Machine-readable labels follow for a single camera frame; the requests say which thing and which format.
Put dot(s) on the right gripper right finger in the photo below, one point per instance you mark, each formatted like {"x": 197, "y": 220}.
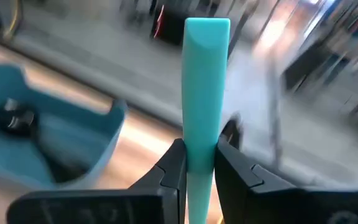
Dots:
{"x": 259, "y": 199}

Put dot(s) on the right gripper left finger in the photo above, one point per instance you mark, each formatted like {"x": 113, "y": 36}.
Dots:
{"x": 135, "y": 205}

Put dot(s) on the black spoon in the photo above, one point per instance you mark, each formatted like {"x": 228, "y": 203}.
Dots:
{"x": 15, "y": 119}

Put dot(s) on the dark teal plastic bin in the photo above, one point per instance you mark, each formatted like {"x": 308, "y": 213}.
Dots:
{"x": 5, "y": 84}

